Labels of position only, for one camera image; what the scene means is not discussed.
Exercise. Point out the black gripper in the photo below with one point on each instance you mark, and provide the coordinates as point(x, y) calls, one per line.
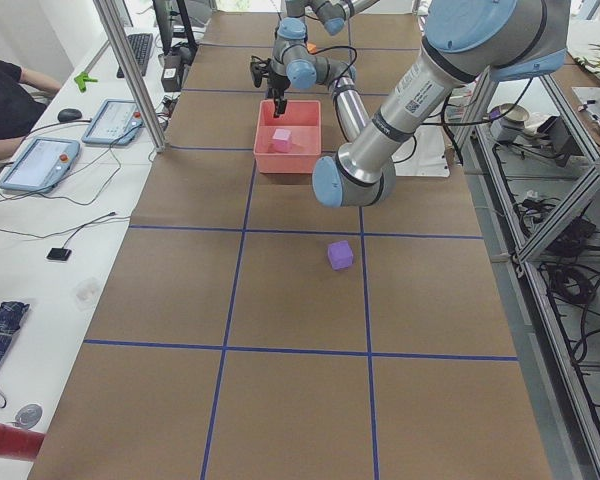
point(278, 85)

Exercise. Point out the pink foam block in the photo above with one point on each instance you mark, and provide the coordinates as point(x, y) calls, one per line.
point(282, 140)

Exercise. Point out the purple foam block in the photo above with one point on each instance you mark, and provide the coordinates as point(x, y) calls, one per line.
point(340, 255)

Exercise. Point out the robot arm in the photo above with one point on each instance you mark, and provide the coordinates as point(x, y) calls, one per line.
point(511, 39)
point(331, 14)

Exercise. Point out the pink plastic bin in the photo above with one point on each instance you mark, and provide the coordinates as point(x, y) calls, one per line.
point(303, 118)

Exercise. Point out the black power adapter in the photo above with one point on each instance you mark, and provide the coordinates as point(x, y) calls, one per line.
point(172, 73)

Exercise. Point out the black keyboard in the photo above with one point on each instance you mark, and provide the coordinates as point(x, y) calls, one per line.
point(141, 45)

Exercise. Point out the far blue teach pendant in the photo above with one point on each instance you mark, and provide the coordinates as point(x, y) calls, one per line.
point(116, 123)

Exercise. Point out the blue teach pendant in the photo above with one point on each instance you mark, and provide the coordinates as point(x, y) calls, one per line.
point(41, 165)
point(116, 123)

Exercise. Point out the green plastic clamp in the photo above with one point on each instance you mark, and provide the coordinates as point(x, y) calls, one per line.
point(82, 80)

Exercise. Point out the black computer mouse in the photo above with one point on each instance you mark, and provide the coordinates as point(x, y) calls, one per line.
point(69, 115)

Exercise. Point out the near blue teach pendant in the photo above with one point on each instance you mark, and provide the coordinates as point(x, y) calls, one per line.
point(41, 165)

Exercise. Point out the small black box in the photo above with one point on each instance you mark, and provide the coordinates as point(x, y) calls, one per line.
point(59, 254)

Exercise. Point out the person in black shirt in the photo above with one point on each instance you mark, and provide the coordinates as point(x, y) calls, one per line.
point(19, 111)

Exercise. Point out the round metal lid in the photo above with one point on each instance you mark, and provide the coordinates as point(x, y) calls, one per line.
point(28, 416)

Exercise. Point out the red cylinder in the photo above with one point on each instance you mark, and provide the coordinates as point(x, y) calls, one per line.
point(19, 444)

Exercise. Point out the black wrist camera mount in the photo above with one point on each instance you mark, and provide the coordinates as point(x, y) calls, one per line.
point(260, 71)

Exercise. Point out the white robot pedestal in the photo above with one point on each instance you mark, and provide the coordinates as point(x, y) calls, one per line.
point(424, 155)

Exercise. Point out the aluminium frame post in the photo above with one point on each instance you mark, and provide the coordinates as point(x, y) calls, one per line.
point(124, 55)

